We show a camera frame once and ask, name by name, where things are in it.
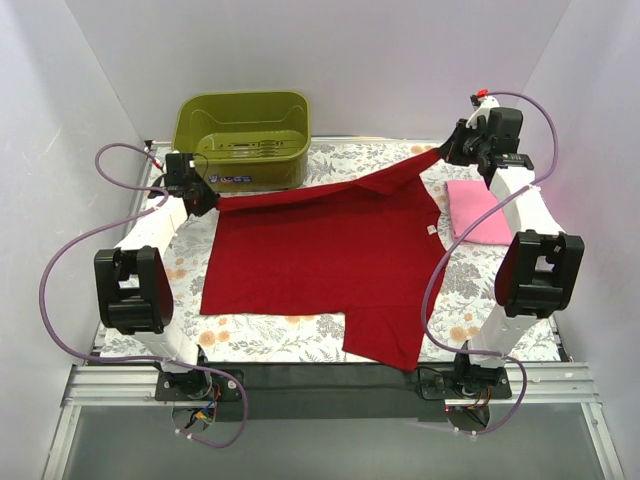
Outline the red t shirt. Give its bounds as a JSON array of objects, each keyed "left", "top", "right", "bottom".
[{"left": 200, "top": 149, "right": 445, "bottom": 371}]

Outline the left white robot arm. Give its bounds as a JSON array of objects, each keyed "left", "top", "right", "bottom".
[{"left": 94, "top": 152, "right": 219, "bottom": 400}]

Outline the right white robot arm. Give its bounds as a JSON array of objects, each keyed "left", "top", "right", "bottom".
[{"left": 445, "top": 100, "right": 585, "bottom": 398}]

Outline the folded pink t shirt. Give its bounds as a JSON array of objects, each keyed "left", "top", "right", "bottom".
[{"left": 446, "top": 180, "right": 513, "bottom": 246}]

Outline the olive green plastic bin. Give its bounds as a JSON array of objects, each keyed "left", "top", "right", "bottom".
[{"left": 172, "top": 91, "right": 311, "bottom": 193}]

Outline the floral table mat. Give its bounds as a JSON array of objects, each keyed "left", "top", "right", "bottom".
[{"left": 98, "top": 141, "right": 561, "bottom": 364}]

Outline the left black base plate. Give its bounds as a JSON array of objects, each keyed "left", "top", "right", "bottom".
[{"left": 154, "top": 369, "right": 244, "bottom": 402}]

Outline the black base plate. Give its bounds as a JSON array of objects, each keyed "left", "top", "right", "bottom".
[
  {"left": 154, "top": 369, "right": 244, "bottom": 402},
  {"left": 408, "top": 365, "right": 512, "bottom": 400}
]

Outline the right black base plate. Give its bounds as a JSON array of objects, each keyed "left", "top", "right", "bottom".
[{"left": 408, "top": 365, "right": 512, "bottom": 400}]

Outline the aluminium frame rail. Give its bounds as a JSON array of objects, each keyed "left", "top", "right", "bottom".
[{"left": 45, "top": 358, "right": 623, "bottom": 479}]

